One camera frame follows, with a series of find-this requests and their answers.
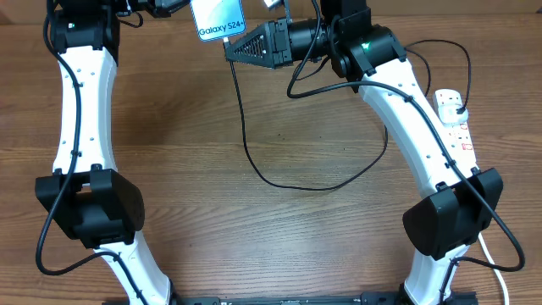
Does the smartphone with blue screen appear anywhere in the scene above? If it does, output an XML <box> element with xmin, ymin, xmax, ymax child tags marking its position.
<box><xmin>191</xmin><ymin>0</ymin><xmax>246</xmax><ymax>42</ymax></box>

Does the black USB charging cable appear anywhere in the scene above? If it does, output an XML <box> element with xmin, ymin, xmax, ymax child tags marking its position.
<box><xmin>223</xmin><ymin>36</ymin><xmax>473</xmax><ymax>192</ymax></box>

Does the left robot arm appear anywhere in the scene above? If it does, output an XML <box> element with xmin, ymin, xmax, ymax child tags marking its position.
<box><xmin>35</xmin><ymin>0</ymin><xmax>183</xmax><ymax>304</ymax></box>

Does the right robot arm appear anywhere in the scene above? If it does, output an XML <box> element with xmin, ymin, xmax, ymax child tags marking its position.
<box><xmin>224</xmin><ymin>1</ymin><xmax>503</xmax><ymax>304</ymax></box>

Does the white power strip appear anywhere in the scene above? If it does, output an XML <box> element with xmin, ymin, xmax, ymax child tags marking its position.
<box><xmin>433</xmin><ymin>89</ymin><xmax>478</xmax><ymax>176</ymax></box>

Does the white USB wall charger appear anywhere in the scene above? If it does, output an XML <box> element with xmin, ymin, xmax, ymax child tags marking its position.
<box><xmin>437</xmin><ymin>104</ymin><xmax>468</xmax><ymax>127</ymax></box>

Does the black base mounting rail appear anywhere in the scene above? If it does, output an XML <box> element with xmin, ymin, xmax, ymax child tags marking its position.
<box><xmin>101</xmin><ymin>290</ymin><xmax>479</xmax><ymax>305</ymax></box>

